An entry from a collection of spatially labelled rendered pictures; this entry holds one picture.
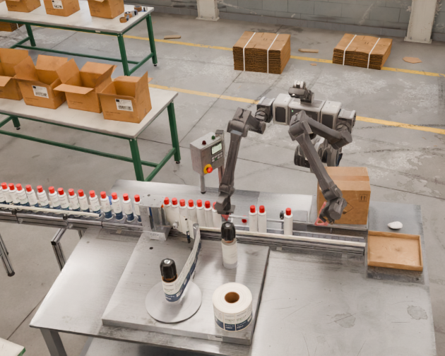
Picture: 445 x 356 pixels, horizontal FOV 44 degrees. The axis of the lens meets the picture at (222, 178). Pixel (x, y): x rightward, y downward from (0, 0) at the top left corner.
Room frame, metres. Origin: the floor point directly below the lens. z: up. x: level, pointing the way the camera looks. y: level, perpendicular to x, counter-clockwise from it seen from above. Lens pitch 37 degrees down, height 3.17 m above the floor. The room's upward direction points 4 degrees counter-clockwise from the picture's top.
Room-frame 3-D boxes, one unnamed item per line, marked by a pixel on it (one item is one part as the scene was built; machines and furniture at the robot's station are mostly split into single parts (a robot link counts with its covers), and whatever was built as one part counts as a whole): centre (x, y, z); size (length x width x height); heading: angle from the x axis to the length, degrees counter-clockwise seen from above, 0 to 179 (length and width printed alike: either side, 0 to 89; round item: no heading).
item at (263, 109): (2.90, -0.27, 1.45); 0.09 x 0.08 x 0.12; 64
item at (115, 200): (2.71, 0.68, 0.98); 0.05 x 0.05 x 0.20
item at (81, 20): (7.04, 1.86, 0.39); 2.20 x 0.80 x 0.78; 64
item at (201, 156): (2.63, 0.08, 1.38); 0.17 x 0.10 x 0.19; 130
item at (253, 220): (2.48, -0.16, 0.98); 0.05 x 0.05 x 0.20
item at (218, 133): (2.68, 0.00, 1.16); 0.04 x 0.04 x 0.67; 75
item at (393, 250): (2.27, -0.97, 0.85); 0.30 x 0.26 x 0.04; 75
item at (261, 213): (2.47, -0.22, 0.98); 0.05 x 0.05 x 0.20
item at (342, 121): (2.68, -0.72, 1.45); 0.09 x 0.08 x 0.12; 64
